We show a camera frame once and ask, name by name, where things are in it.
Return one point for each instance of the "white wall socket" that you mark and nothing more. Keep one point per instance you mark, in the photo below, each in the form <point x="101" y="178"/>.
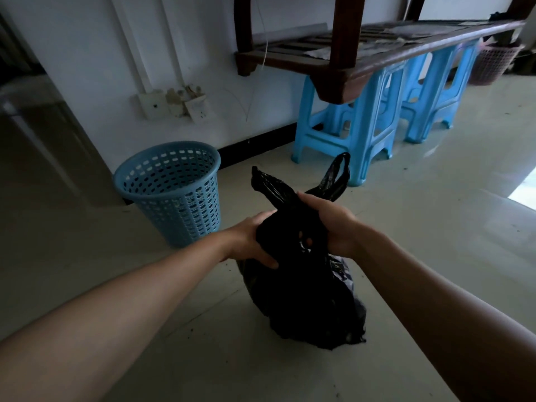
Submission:
<point x="154" y="105"/>
<point x="198" y="109"/>

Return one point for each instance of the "person's right fingers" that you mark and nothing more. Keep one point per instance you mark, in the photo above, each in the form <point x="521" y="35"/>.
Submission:
<point x="315" y="205"/>

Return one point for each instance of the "person's left forearm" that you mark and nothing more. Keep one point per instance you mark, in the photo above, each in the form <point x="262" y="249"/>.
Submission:
<point x="113" y="322"/>

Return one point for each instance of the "blue perforated plastic wastebasket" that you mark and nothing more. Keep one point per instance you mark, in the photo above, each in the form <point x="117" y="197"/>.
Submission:
<point x="176" y="192"/>

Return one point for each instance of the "person's left thumb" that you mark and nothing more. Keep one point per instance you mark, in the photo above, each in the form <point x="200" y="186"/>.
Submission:
<point x="264" y="256"/>

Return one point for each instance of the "dark wooden table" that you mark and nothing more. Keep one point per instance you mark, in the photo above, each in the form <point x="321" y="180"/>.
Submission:
<point x="347" y="58"/>

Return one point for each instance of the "pink perforated plastic basket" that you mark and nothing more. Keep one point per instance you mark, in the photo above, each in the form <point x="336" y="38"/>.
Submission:
<point x="492" y="62"/>

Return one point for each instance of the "door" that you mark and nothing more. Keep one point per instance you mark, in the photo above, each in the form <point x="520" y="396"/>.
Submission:
<point x="46" y="133"/>

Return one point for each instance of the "person's left hand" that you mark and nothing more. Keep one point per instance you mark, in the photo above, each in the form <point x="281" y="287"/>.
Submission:
<point x="243" y="240"/>

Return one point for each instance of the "person's right hand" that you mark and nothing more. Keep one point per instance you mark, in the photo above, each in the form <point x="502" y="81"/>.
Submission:
<point x="337" y="230"/>

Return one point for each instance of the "blue plastic stool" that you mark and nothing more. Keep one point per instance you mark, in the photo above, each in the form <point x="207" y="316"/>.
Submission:
<point x="360" y="125"/>
<point x="435" y="92"/>

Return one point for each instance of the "person's right forearm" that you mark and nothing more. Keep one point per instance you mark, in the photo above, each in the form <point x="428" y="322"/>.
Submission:
<point x="452" y="326"/>

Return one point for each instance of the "black plastic garbage bag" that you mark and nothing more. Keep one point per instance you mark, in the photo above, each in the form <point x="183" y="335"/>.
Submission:
<point x="305" y="284"/>

